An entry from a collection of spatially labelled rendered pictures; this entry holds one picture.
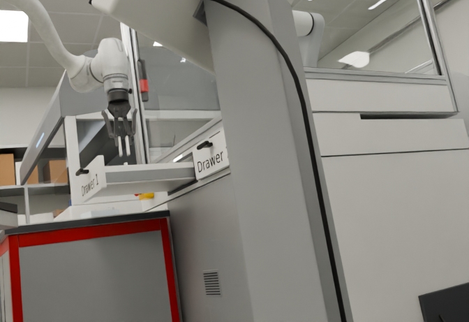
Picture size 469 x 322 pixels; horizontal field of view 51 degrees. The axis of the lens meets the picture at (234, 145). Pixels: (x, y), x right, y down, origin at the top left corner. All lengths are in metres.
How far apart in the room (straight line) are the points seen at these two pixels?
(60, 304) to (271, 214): 1.16
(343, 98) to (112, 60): 0.83
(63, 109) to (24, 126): 3.49
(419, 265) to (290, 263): 0.99
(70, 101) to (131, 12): 1.91
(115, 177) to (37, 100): 4.64
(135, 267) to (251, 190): 1.14
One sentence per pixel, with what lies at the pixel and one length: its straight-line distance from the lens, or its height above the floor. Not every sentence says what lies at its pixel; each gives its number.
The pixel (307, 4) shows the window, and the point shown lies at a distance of 1.74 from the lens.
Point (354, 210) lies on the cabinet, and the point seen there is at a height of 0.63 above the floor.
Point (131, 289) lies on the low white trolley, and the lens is 1.88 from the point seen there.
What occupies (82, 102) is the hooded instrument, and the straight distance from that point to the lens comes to 2.70.
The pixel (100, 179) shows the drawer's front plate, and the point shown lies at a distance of 1.62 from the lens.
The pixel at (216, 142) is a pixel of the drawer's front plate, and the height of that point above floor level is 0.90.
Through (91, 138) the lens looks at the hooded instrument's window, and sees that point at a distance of 2.68.
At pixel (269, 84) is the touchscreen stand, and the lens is 0.81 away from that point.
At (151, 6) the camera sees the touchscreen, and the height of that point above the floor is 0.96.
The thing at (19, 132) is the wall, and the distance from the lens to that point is 6.12.
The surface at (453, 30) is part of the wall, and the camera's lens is 5.01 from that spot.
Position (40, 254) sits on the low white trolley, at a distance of 1.82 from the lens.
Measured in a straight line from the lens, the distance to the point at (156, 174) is 1.70.
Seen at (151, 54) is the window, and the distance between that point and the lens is 2.19.
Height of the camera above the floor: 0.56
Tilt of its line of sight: 12 degrees up
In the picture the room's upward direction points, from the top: 9 degrees counter-clockwise
